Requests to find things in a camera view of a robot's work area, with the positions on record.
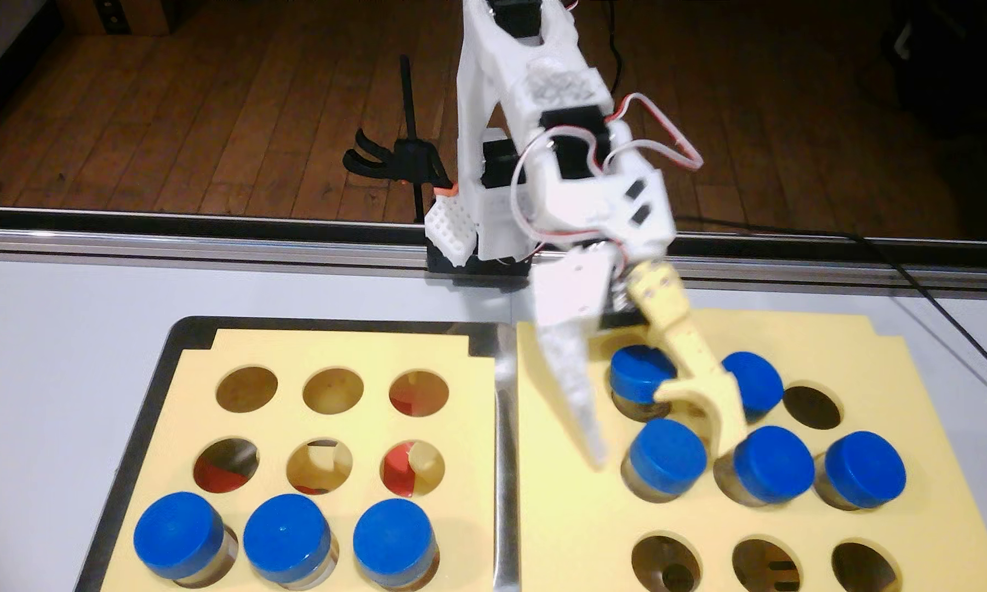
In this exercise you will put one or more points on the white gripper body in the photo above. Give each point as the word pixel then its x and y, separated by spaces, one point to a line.
pixel 570 290

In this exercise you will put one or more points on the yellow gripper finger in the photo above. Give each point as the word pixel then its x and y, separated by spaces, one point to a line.
pixel 678 329

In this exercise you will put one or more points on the black bar clamp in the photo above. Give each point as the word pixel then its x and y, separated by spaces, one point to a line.
pixel 409 160

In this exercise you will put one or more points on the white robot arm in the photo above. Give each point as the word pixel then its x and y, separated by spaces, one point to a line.
pixel 477 82

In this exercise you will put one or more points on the red support under rack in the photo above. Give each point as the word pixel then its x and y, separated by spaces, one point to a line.
pixel 214 475

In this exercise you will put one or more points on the aluminium table rail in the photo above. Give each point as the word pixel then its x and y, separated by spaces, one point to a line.
pixel 131 242

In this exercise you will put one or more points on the small yellow foam rack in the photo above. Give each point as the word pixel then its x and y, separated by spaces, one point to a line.
pixel 468 493

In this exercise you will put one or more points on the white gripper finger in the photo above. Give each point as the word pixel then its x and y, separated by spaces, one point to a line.
pixel 571 370

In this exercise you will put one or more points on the blue capped test tube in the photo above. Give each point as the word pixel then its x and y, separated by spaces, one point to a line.
pixel 637 372
pixel 395 542
pixel 668 456
pixel 758 382
pixel 865 469
pixel 180 534
pixel 774 464
pixel 287 538

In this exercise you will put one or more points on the large yellow foam rack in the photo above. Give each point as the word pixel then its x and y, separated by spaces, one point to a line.
pixel 559 526

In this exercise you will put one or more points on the metal tray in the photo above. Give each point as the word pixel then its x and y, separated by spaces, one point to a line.
pixel 507 493

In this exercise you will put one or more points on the black bag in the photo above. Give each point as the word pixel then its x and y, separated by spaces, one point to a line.
pixel 953 66

